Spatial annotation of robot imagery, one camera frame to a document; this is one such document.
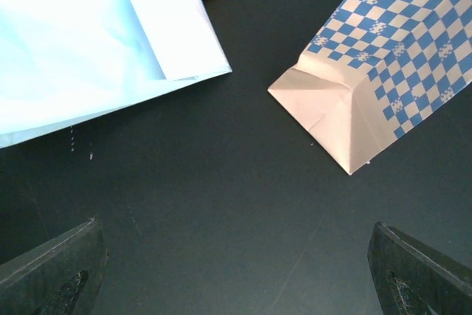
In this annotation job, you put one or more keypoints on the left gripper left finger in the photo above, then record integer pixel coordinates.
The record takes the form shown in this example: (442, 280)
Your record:
(61, 276)

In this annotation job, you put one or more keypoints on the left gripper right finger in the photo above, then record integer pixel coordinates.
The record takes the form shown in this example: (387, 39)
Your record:
(410, 277)

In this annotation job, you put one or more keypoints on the blue checkered paper bag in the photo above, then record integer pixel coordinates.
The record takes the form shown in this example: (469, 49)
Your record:
(375, 70)

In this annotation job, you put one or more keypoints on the light blue paper bag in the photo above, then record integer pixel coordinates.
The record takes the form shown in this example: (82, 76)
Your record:
(64, 62)

